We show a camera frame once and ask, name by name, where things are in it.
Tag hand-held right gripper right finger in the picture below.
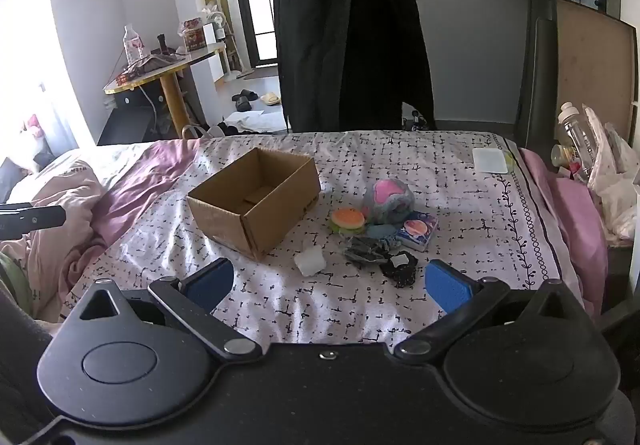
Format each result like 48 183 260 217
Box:
394 259 576 366

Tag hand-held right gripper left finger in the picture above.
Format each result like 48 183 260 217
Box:
75 257 263 361

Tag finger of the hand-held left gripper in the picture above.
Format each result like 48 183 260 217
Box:
0 205 67 240

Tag black scrunchie with white tag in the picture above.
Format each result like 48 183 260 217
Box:
380 251 420 288

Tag small colourful card box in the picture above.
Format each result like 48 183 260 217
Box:
395 211 440 253

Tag light blue soft toy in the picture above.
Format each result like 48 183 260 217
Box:
366 224 406 241

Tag brown cardboard box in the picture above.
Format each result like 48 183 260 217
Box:
186 147 322 262

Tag white soft block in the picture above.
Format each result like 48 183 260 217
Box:
293 245 327 278

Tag grey and pink plush toy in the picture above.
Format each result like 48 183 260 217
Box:
361 178 416 226

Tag soft burger toy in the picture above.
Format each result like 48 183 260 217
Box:
330 208 367 235

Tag light pink duvet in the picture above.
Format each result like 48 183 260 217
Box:
0 140 201 321

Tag white black-patterned bed sheet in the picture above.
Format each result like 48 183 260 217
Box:
60 130 586 351

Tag white square pad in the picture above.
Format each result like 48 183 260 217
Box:
472 147 511 174

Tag pink sheet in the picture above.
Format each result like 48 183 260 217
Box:
520 147 608 316

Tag small yellow-lidded jar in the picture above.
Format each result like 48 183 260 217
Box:
550 145 576 168

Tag black slippers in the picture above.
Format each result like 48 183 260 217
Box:
231 89 259 112

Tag white plastic bags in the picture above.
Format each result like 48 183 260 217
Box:
585 107 640 241

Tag clear water bottle red label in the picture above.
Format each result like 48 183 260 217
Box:
123 25 146 68

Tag clear bottle with white cap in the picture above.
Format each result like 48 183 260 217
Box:
557 102 596 176

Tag round gold-edged table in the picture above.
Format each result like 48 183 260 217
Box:
103 42 228 138

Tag red gift box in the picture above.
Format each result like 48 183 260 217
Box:
182 20 206 53

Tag brown wooden board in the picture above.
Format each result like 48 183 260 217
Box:
555 0 638 146

